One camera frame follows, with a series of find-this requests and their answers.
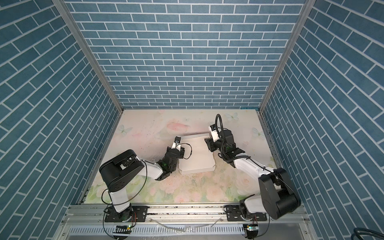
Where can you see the right circuit board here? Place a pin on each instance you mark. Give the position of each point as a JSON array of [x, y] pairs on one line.
[[251, 230]]

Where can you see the left aluminium corner post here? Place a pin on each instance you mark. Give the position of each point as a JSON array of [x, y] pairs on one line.
[[76, 32]]

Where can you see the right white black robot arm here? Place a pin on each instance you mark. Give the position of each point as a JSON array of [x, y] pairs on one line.
[[277, 195]]

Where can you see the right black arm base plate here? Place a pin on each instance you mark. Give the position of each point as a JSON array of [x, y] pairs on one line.
[[236, 213]]

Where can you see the white paper box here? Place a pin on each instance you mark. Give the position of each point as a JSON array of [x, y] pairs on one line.
[[198, 158]]

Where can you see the right aluminium corner post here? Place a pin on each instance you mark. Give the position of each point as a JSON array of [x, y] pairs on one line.
[[303, 16]]

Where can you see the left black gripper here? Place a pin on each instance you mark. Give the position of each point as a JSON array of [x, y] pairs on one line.
[[182, 153]]

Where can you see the left circuit board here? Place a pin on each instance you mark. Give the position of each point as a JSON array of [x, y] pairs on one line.
[[125, 230]]

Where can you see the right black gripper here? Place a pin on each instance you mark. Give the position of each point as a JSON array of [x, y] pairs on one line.
[[210, 144]]

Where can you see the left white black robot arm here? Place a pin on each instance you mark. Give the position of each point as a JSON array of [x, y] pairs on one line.
[[120, 170]]

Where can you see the aluminium corner post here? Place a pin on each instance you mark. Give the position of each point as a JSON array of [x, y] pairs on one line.
[[76, 32], [303, 16]]

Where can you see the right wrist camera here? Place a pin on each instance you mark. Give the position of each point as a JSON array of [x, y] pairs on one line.
[[214, 133]]

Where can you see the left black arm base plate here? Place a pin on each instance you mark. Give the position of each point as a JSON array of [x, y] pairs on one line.
[[132, 214]]

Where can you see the aluminium front rail frame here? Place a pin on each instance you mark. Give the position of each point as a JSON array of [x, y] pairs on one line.
[[86, 222]]

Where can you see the circuit board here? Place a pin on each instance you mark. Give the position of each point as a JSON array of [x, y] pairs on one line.
[[251, 230], [125, 230]]

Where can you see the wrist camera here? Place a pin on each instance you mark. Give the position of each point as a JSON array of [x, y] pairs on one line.
[[177, 143], [214, 133]]

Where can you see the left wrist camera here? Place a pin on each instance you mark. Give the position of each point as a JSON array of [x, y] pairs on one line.
[[177, 143]]

